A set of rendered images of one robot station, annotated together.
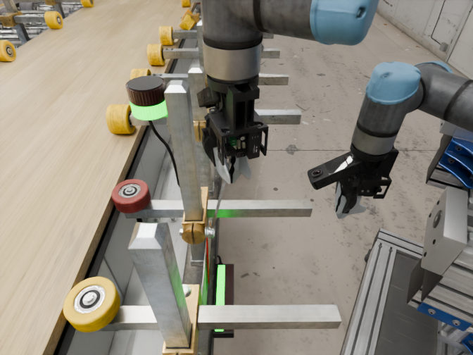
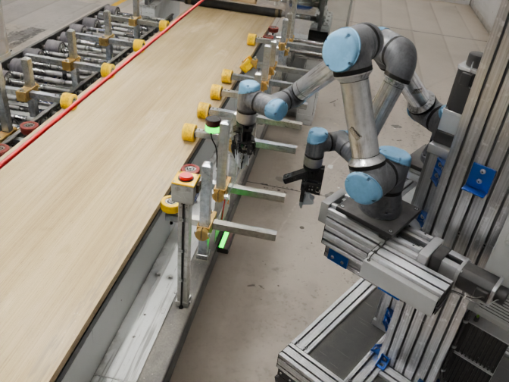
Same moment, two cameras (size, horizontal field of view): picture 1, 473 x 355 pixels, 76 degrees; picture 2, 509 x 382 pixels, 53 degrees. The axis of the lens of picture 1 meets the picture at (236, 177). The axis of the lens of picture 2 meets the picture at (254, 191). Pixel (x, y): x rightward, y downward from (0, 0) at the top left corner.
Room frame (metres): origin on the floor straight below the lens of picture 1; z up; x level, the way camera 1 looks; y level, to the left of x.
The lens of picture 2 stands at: (-1.30, -0.28, 2.04)
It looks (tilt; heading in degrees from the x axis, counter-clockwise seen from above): 33 degrees down; 8
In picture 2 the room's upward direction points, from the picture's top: 6 degrees clockwise
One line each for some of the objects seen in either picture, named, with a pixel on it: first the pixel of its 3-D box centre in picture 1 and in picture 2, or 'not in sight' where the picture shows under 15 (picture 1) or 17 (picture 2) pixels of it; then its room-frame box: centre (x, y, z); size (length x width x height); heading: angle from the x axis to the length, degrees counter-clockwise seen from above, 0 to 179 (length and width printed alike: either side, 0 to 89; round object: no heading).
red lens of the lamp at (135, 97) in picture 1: (146, 90); (213, 121); (0.45, 0.14, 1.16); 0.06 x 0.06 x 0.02
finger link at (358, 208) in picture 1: (352, 208); (306, 201); (0.47, -0.27, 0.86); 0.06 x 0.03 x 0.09; 90
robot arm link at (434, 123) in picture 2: not in sight; (448, 124); (0.69, -0.77, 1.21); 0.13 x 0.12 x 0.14; 35
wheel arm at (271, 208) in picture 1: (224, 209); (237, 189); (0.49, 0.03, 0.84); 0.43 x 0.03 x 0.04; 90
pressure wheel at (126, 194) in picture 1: (134, 206); (190, 179); (0.49, 0.24, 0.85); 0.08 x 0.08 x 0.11
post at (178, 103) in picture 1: (191, 194); (221, 173); (0.45, 0.09, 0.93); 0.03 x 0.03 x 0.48; 0
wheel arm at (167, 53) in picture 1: (217, 53); (260, 98); (1.24, 0.08, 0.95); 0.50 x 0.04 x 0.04; 90
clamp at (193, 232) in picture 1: (195, 214); (220, 189); (0.47, 0.10, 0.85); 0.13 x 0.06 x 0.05; 0
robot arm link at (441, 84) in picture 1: (427, 89); (340, 142); (0.53, -0.36, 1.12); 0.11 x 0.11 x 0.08; 35
